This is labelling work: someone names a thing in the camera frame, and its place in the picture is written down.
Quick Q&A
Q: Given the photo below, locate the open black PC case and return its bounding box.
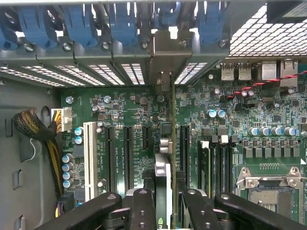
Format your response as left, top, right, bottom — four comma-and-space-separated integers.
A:
0, 0, 307, 230

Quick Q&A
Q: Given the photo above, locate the green motherboard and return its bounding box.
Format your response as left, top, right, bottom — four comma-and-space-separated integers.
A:
59, 59, 307, 226

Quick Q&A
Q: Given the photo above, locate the purple yellow wire plug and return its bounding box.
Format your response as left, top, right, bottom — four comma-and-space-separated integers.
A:
54, 191, 75, 219

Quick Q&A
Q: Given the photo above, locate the short black expansion slot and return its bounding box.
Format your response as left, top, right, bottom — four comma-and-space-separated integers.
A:
142, 126, 152, 151

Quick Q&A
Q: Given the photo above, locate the empty black RAM slot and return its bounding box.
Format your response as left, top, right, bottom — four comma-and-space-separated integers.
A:
220, 135, 229, 195
212, 135, 220, 199

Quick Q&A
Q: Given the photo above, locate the CPU socket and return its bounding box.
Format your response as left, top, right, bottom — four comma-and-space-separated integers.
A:
236, 165, 307, 225

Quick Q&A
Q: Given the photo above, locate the long black expansion slot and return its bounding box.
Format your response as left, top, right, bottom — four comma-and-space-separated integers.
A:
105, 126, 116, 194
123, 126, 134, 191
179, 124, 190, 177

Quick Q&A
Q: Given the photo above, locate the braided yellow black wire bundle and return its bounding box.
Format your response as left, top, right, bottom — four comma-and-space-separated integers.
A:
13, 107, 72, 199

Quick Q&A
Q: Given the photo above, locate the black RAM stick white label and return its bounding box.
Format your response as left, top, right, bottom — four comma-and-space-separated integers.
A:
198, 140, 212, 199

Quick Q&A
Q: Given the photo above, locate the white expansion slot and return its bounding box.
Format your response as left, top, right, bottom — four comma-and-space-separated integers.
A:
83, 121, 98, 202

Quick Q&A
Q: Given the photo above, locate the red black twisted wire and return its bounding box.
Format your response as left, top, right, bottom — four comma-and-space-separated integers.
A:
226, 72, 307, 100

